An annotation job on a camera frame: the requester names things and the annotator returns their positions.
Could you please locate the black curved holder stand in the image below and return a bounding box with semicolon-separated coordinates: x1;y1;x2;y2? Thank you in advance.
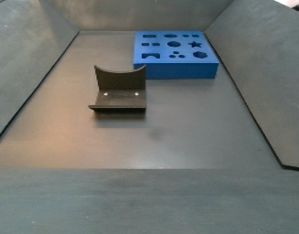
90;66;147;112

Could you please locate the blue shape sorter block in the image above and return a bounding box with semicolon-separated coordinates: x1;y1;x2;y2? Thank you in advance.
134;31;219;79

